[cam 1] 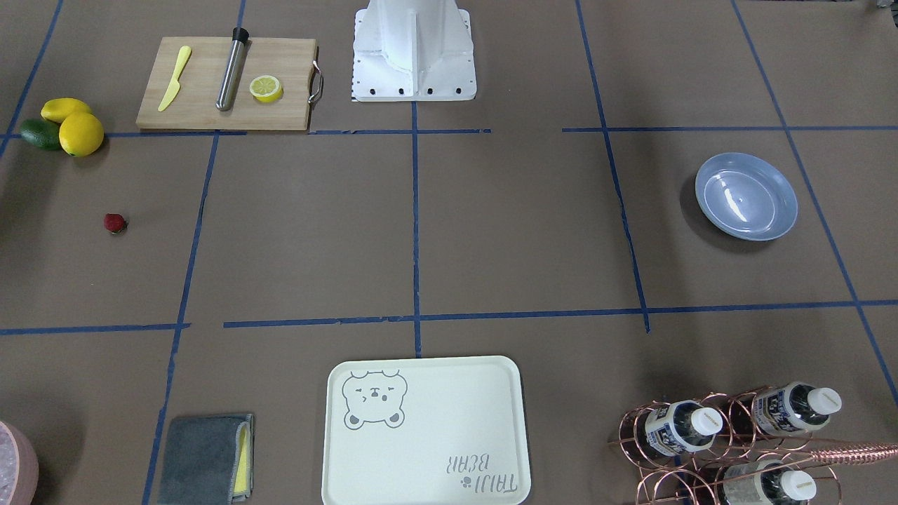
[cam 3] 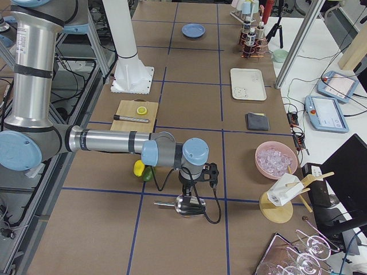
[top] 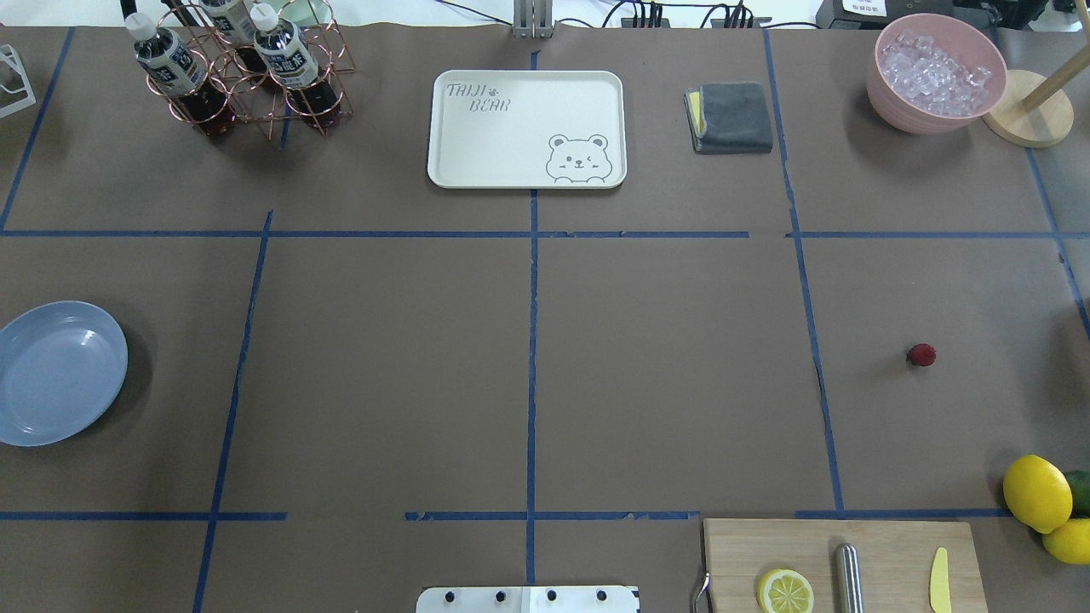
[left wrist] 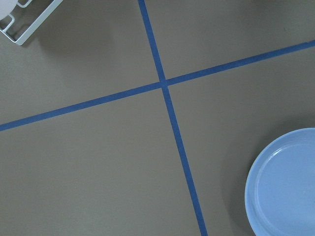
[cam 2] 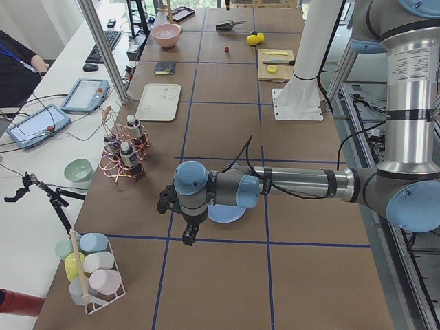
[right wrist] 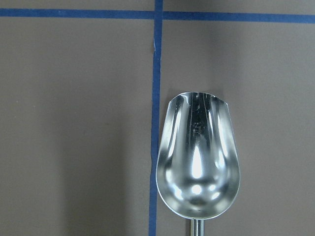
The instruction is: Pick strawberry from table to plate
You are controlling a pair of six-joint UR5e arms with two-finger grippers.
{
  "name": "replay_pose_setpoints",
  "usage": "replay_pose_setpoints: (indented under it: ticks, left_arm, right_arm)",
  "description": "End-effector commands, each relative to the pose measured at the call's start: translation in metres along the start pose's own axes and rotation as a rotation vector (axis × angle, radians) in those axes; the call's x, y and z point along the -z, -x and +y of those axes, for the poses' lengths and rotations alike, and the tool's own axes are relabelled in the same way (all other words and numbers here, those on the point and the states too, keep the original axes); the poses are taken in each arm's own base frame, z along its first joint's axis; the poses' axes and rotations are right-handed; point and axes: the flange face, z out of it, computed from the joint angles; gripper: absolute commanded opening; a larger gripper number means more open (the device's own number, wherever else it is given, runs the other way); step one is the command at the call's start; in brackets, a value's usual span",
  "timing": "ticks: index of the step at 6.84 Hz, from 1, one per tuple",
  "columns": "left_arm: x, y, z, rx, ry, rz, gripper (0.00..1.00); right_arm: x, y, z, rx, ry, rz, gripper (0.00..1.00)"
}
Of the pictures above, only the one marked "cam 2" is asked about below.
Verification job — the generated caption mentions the yellow lemon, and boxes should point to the yellow lemon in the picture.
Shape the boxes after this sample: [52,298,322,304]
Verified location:
[246,34,260,46]
[257,32,265,43]

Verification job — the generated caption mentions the blue tablet pendant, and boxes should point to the blue tablet pendant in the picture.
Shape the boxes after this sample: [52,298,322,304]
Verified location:
[6,104,71,149]
[60,78,109,113]

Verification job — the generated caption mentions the white cup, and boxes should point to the white cup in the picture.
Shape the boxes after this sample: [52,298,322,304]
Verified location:
[83,251,115,274]

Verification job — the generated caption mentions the black keyboard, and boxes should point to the black keyboard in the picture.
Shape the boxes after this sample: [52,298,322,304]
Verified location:
[85,30,123,64]

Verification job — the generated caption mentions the white wire cup basket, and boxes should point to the white wire cup basket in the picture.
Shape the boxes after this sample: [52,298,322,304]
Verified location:
[56,228,126,315]

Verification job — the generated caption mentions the aluminium frame post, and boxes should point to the aluminium frame post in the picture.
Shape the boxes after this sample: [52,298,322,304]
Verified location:
[78,0,129,105]

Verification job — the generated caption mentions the pink cup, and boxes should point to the pink cup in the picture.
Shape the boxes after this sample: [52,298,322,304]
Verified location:
[89,269,122,295]

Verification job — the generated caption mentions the lemon half slice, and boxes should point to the lemon half slice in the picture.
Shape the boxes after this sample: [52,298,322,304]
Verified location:
[267,65,278,74]

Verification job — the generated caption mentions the yellow plastic knife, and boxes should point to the yellow plastic knife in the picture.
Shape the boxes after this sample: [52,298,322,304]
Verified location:
[263,51,289,56]

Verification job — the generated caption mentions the yellow cup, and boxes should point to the yellow cup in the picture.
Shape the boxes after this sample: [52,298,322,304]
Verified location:
[64,252,79,282]

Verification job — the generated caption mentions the black tray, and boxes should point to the black tray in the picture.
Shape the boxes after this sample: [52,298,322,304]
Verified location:
[171,6,195,23]

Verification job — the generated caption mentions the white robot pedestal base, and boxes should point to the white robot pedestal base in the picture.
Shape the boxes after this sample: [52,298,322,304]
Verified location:
[272,0,345,121]

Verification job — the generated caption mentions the wooden cutting board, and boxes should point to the wooden cutting board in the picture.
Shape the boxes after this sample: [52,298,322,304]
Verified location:
[257,49,295,81]

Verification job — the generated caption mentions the grey cloth with sponge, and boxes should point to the grey cloth with sponge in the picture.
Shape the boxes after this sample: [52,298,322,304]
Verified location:
[153,61,176,76]

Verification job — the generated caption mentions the pink bowl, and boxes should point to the pink bowl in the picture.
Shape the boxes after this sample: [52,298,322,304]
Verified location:
[151,23,182,48]

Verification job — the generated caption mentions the black small tripod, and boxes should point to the black small tripod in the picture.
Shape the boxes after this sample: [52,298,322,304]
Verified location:
[3,173,87,236]

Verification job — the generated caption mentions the black mouse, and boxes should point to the black mouse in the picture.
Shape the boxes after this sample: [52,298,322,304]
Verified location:
[82,63,99,72]

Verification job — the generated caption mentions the red bottle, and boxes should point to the red bottle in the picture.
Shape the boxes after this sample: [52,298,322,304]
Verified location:
[1,289,45,317]

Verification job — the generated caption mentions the person in black shirt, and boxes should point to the person in black shirt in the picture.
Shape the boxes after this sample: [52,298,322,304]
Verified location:
[1,30,48,108]

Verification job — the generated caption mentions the copper wire bottle rack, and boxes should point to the copper wire bottle rack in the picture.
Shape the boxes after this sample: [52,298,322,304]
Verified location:
[98,106,151,184]

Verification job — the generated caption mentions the green bowl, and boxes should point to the green bowl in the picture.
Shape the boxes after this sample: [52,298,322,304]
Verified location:
[64,159,94,183]

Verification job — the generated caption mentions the dark bottle white cap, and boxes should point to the dark bottle white cap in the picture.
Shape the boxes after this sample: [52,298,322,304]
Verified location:
[126,115,142,139]

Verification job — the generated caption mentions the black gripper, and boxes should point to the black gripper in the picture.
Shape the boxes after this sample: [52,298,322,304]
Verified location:
[157,184,208,246]

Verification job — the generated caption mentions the blue cup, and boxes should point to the blue cup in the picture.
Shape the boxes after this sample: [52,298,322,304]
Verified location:
[80,232,108,253]

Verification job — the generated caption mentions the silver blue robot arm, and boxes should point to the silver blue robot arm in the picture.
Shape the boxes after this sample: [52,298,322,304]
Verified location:
[157,1,439,245]

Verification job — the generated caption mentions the metal scoop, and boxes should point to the metal scoop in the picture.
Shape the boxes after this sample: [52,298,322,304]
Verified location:
[215,20,247,32]

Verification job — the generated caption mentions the cream bear tray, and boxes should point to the cream bear tray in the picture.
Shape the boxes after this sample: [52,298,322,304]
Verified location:
[135,83,182,122]

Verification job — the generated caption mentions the blue round plate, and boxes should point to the blue round plate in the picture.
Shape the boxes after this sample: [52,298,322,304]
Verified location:
[208,204,247,223]

